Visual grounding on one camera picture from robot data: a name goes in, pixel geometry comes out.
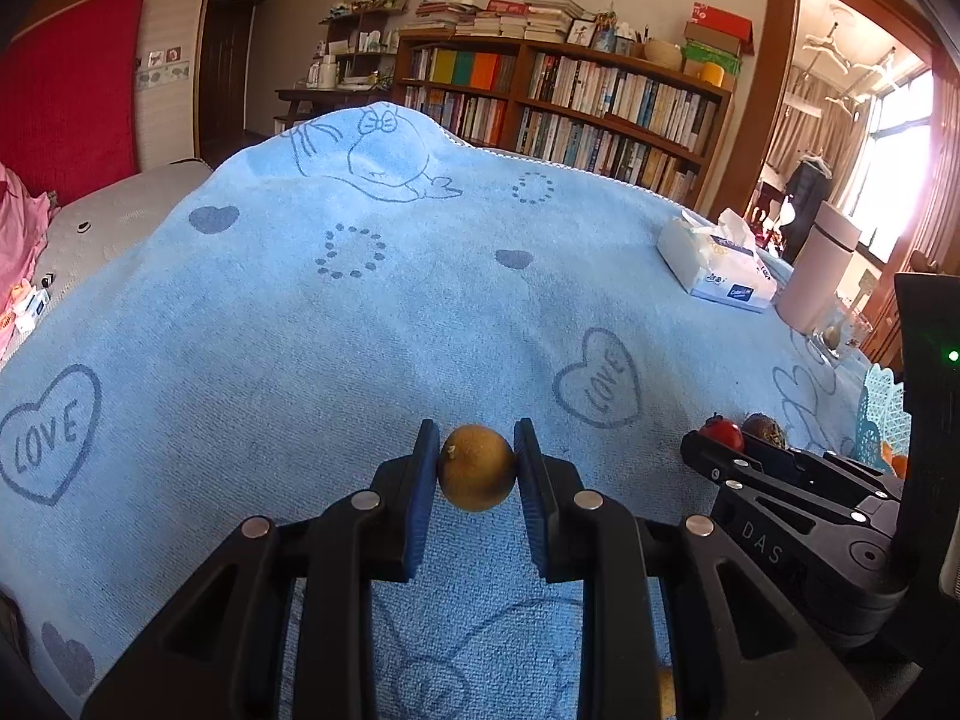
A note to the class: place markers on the black hanging coat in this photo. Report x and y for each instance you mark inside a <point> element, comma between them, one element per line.
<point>806,195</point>

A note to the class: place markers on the clear glass cup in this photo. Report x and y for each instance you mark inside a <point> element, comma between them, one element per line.
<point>844,337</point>

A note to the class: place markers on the dark water chestnut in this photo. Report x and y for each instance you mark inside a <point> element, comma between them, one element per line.
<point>765,429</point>

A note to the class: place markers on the grey mattress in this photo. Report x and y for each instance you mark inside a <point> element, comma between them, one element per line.
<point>112,217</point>

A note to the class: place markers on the small cluttered wooden shelf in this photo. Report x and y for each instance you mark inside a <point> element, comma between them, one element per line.
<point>352,60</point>

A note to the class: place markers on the tan longan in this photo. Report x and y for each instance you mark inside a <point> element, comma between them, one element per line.
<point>476,469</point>

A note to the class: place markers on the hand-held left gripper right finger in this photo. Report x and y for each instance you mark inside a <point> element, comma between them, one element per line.
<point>536,510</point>

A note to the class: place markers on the teal lattice plastic basket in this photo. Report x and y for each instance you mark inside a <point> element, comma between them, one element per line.
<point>874,420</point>

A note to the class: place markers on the pink cloth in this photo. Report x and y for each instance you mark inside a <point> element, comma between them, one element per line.
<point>19,240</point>

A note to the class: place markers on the red padded wall panel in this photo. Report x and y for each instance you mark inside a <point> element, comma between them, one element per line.
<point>67,90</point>

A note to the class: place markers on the white tissue pack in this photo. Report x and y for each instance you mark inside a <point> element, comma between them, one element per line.
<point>712,270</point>

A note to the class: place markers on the dark wooden door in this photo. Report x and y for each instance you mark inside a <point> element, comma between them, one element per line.
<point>225,67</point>

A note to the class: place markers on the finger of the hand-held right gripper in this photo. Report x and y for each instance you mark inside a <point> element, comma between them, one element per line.
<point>780,491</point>
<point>784,461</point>

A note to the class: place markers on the pink cylindrical bottle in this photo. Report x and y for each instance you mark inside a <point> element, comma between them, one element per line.
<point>814,277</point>

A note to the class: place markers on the wooden bookshelf with books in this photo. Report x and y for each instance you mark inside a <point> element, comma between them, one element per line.
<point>585,97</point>

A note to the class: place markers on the orange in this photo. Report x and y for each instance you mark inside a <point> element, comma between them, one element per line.
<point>896,461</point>

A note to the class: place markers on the red cherry tomato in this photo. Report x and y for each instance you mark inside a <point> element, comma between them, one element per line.
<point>724,435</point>

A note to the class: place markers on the blue printed towel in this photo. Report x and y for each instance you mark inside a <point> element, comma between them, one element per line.
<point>300,360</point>

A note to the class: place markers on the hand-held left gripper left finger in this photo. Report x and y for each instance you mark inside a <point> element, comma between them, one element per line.
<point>420,510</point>

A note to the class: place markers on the red cardboard box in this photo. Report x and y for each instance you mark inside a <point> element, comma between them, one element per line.
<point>720,21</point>

